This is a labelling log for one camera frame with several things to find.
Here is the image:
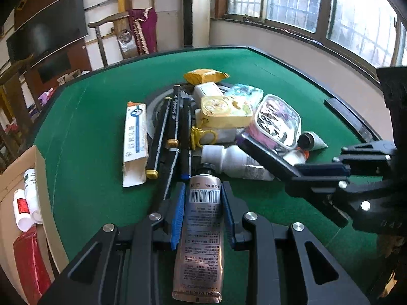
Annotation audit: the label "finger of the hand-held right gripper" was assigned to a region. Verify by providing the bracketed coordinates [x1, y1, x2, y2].
[284, 178, 372, 227]
[294, 140, 398, 178]

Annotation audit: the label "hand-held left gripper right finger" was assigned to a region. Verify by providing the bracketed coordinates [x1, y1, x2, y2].
[221, 181, 372, 305]

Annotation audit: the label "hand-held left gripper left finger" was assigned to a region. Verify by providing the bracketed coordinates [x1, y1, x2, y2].
[38, 182, 187, 305]

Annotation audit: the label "beige cosmetic tube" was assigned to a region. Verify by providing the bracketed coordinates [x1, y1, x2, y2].
[172, 163, 224, 304]

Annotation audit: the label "white bottle orange cap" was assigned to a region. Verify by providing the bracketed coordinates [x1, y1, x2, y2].
[282, 149, 311, 166]

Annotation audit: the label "grey tube black cap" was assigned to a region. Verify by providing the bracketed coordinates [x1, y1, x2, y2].
[298, 131, 329, 151]

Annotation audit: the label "white pill bottle printed label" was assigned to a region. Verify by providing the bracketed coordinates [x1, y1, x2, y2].
[201, 144, 277, 182]

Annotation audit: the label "clear cartoon fairy pouch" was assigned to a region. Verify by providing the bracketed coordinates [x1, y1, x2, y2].
[250, 94, 302, 152]

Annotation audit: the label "black marker yellow caps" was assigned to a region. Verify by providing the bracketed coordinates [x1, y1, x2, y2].
[145, 97, 170, 179]
[166, 84, 182, 149]

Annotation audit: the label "white blue toothpaste box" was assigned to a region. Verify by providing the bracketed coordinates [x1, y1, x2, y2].
[122, 101, 150, 188]

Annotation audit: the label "yellow plastic clip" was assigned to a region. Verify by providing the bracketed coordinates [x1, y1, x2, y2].
[190, 126, 219, 150]

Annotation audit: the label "blue cartoon tissue pack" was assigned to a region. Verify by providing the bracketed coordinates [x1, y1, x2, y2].
[227, 84, 264, 109]

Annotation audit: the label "yellow cartoon tin box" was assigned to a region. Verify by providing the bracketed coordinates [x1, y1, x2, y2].
[200, 95, 254, 128]

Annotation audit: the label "white charger block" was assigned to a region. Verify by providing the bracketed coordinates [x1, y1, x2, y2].
[193, 82, 224, 103]

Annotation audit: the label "cardboard box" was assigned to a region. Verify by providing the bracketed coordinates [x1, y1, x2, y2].
[0, 145, 70, 305]

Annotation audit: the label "white bottle green print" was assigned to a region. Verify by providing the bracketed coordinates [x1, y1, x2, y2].
[23, 168, 43, 225]

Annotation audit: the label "white bottle red label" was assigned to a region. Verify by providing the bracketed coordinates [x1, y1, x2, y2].
[13, 189, 33, 233]

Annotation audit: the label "red foil snack packet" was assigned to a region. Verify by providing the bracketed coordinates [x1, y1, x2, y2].
[13, 230, 53, 305]

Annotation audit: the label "black marker blue caps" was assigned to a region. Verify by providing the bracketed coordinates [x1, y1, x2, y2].
[179, 97, 193, 180]

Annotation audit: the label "round table control panel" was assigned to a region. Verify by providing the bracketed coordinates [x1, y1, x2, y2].
[144, 82, 237, 140]

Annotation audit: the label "yellow snack packet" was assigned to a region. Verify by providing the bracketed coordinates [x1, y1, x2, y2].
[183, 69, 230, 86]

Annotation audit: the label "purple plush toy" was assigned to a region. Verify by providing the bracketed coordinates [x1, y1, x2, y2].
[37, 89, 57, 103]

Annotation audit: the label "wooden armchair carved back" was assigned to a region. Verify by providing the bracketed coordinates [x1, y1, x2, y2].
[87, 8, 158, 69]

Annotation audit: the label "maroon fringed cloth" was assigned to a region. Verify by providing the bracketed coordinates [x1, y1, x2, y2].
[128, 8, 158, 55]

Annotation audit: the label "wooden television cabinet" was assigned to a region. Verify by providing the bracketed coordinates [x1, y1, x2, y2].
[24, 38, 93, 102]

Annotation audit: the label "wooden armchair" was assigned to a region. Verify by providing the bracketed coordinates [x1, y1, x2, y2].
[0, 70, 42, 166]

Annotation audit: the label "black flat television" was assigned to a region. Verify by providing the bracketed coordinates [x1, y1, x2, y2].
[6, 0, 90, 65]

